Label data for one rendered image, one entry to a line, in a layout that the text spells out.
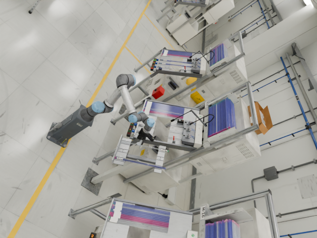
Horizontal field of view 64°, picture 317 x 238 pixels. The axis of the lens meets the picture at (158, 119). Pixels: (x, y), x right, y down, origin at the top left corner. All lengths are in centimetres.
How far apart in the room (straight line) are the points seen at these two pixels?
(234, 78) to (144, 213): 246
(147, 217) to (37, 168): 128
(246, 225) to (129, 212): 95
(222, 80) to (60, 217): 281
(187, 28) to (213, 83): 334
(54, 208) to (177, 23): 552
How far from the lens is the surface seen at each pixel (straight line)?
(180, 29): 711
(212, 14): 696
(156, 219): 228
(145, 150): 310
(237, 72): 389
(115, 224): 228
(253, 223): 218
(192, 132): 289
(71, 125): 280
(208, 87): 401
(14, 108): 306
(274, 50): 578
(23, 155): 289
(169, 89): 416
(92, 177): 320
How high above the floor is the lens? 250
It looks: 32 degrees down
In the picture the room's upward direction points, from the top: 61 degrees clockwise
